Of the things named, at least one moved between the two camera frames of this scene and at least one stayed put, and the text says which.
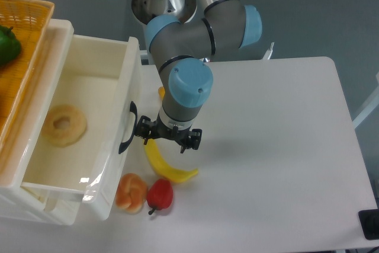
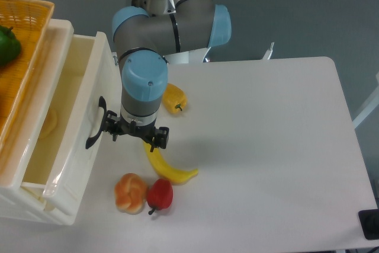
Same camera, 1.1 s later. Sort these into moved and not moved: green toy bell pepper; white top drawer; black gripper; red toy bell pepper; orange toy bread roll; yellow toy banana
Moved: white top drawer; black gripper
Not moved: orange toy bread roll; red toy bell pepper; green toy bell pepper; yellow toy banana
